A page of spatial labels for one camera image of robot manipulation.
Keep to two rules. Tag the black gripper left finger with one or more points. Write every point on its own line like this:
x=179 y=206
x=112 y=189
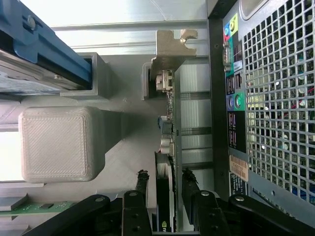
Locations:
x=136 y=216

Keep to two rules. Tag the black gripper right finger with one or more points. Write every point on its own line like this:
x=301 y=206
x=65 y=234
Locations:
x=209 y=216

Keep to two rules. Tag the green RAM stick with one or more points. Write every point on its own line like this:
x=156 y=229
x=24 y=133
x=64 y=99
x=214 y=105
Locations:
x=49 y=207

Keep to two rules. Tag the grey printed parts rack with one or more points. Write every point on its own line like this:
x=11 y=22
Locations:
x=61 y=145

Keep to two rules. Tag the silver CPU chip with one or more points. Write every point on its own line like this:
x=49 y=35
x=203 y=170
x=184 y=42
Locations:
x=12 y=201

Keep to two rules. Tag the open grey PC case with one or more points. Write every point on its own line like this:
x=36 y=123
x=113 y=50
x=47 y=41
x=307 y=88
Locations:
x=270 y=98

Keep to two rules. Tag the hard disk in blue carrier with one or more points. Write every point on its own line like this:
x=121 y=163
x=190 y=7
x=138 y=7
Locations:
x=24 y=37

